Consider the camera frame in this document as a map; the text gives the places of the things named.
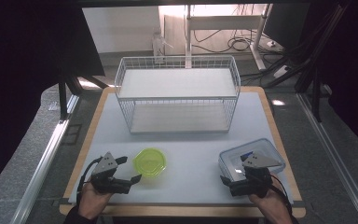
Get person's right hand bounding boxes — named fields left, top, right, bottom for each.
left=249, top=186, right=288, bottom=224

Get black metal stand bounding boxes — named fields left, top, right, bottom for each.
left=56, top=73, right=110, bottom=121
left=293, top=3, right=349, bottom=123

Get dark monitor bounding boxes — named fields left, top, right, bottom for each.
left=263, top=3, right=312, bottom=50

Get green lidded plastic container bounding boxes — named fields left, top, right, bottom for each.
left=132, top=147, right=168, bottom=179

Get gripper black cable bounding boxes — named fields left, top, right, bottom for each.
left=76, top=156, right=103, bottom=206
left=269, top=174, right=294, bottom=216

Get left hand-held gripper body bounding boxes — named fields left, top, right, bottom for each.
left=89, top=151, right=131, bottom=195

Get dark curtain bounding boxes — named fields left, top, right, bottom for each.
left=0, top=0, right=106, bottom=202
left=307, top=0, right=358, bottom=158

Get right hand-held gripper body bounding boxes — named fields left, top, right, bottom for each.
left=229, top=151, right=282, bottom=199

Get clear rectangular plastic container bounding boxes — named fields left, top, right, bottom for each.
left=218, top=138, right=287, bottom=183

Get white power strip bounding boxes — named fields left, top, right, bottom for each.
left=273, top=64, right=291, bottom=79

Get white wire two-tier rack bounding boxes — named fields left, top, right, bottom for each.
left=114, top=55, right=241, bottom=134

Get person's left hand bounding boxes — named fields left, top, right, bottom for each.
left=77, top=183, right=113, bottom=220

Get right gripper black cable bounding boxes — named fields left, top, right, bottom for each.
left=269, top=174, right=294, bottom=216

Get aluminium rail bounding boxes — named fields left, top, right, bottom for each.
left=10, top=94, right=81, bottom=224
left=296, top=92, right=358, bottom=224

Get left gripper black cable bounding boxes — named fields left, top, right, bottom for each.
left=76, top=156, right=103, bottom=206

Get black floor cables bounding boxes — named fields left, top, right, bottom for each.
left=192, top=29, right=299, bottom=88

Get white standing desk frame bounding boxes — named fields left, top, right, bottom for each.
left=158, top=3, right=274, bottom=72

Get clear spray bottle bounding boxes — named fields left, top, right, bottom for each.
left=151, top=27, right=175, bottom=64

